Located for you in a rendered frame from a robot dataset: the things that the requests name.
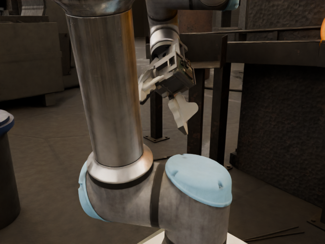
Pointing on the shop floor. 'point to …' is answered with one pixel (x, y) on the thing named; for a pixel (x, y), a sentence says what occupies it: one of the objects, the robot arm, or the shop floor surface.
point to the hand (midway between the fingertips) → (162, 122)
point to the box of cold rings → (30, 61)
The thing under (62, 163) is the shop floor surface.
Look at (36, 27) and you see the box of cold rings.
